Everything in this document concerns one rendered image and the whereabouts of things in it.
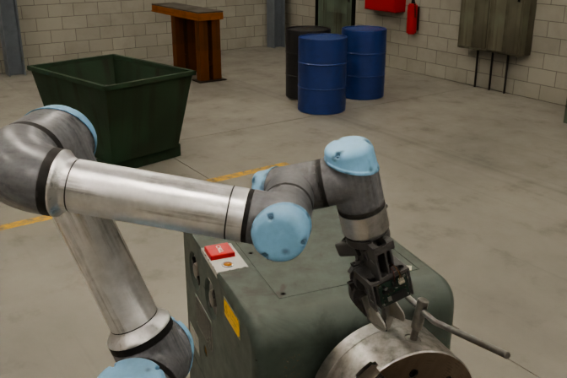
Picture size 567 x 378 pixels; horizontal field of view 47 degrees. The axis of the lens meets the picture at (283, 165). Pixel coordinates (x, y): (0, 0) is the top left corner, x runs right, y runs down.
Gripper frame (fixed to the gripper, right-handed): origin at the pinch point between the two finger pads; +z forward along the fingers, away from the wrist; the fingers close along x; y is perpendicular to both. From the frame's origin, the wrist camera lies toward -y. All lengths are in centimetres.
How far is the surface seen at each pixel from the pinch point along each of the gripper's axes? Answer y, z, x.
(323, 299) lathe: -23.5, 8.1, -2.1
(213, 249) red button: -53, 3, -17
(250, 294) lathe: -31.2, 4.7, -15.2
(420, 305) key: -6.1, 5.8, 10.9
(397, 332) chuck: -9.4, 12.3, 6.6
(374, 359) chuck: -5.4, 11.8, -1.0
